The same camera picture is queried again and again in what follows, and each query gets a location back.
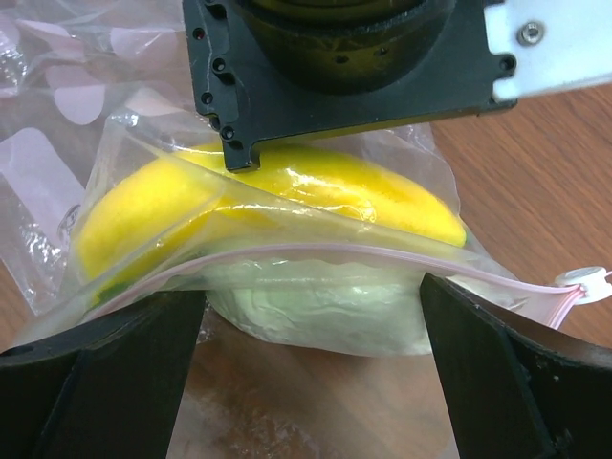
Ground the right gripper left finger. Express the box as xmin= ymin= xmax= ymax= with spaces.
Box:
xmin=1 ymin=292 xmax=205 ymax=458

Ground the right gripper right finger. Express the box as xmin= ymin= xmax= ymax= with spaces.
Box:
xmin=420 ymin=274 xmax=611 ymax=458

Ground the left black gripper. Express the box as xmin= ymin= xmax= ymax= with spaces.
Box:
xmin=183 ymin=0 xmax=517 ymax=172

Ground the white fake vegetable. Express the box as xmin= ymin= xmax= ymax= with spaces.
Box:
xmin=201 ymin=258 xmax=431 ymax=357

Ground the clear zip top bag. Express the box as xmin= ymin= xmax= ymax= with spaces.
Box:
xmin=1 ymin=1 xmax=611 ymax=458

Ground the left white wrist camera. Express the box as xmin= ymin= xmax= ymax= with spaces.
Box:
xmin=484 ymin=0 xmax=611 ymax=101

